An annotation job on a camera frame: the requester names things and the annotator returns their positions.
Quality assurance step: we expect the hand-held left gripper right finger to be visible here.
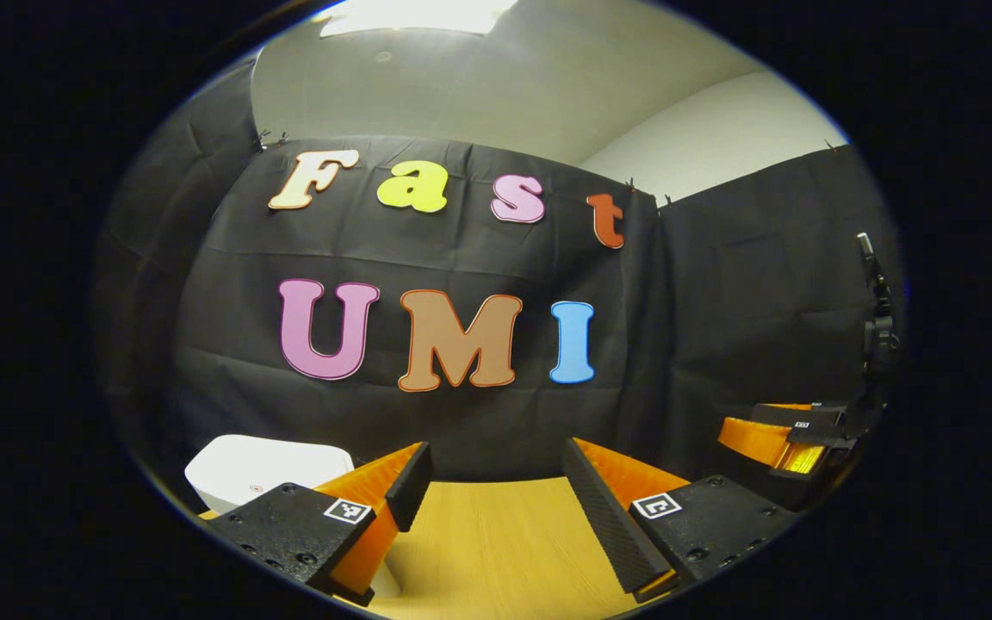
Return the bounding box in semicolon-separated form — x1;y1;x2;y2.
562;437;807;604

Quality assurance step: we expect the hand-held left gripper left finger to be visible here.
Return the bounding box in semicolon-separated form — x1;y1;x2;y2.
203;442;434;608

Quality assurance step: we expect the white desktop garbage bin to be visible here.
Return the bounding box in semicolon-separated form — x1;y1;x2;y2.
184;434;402;599

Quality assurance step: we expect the black backdrop cloth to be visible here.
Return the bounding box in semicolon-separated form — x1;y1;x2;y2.
91;60;906;509

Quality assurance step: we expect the rectangular ceiling light panel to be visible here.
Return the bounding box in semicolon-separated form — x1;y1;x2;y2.
319;0;518;37

